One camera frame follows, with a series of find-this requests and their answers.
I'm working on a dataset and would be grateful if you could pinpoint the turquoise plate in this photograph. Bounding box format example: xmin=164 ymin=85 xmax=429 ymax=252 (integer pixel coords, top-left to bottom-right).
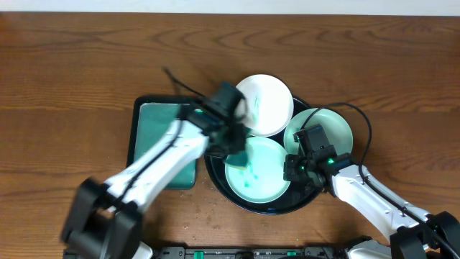
xmin=225 ymin=137 xmax=290 ymax=204

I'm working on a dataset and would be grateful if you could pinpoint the white plate with green smear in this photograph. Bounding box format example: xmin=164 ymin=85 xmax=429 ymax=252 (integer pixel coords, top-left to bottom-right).
xmin=236 ymin=74 xmax=294 ymax=137

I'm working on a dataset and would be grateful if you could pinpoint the green yellow sponge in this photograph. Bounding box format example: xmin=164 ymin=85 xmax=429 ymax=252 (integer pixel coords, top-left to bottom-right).
xmin=224 ymin=151 xmax=249 ymax=170

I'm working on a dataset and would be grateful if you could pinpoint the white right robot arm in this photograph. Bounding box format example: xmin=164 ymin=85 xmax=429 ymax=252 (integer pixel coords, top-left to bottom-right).
xmin=284 ymin=150 xmax=459 ymax=258

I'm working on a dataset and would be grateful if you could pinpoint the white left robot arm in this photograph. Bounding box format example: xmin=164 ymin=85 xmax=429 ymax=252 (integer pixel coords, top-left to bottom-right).
xmin=61 ymin=104 xmax=247 ymax=258

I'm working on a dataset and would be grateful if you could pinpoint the black rectangular water tray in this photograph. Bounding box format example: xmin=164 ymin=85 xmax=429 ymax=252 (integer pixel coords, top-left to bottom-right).
xmin=126 ymin=94 xmax=198 ymax=191

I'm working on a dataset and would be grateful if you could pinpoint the pale green plate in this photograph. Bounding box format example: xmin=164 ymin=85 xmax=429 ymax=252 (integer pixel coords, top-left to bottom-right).
xmin=283 ymin=109 xmax=353 ymax=155

